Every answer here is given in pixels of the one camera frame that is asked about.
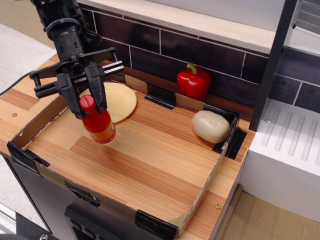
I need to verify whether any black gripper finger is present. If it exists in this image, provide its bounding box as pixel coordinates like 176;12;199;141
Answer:
56;73;86;120
85;62;107;114

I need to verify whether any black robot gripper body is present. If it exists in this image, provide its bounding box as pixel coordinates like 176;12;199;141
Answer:
29;19;124;98

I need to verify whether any red hot sauce bottle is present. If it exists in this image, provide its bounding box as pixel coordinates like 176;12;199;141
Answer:
79;94;116;144

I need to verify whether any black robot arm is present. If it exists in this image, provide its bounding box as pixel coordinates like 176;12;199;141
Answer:
29;0;124;120

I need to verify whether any cardboard fence with black tape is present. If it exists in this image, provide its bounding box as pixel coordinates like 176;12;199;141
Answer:
0;76;253;240

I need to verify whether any yellow plate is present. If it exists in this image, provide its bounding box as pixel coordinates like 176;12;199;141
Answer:
79;82;138;124

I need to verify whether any red toy bell pepper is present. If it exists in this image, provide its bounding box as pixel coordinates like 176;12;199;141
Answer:
177;63;212;102

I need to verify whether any beige toy potato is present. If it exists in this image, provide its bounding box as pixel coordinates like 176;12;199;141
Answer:
192;110;231;144

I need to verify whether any light wooden shelf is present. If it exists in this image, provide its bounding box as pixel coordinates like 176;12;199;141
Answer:
79;0;276;54

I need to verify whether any white toy sink drainboard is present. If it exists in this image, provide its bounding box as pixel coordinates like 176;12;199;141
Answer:
240;100;320;207

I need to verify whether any black vertical post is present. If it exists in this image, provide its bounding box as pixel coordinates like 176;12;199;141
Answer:
249;0;299;132

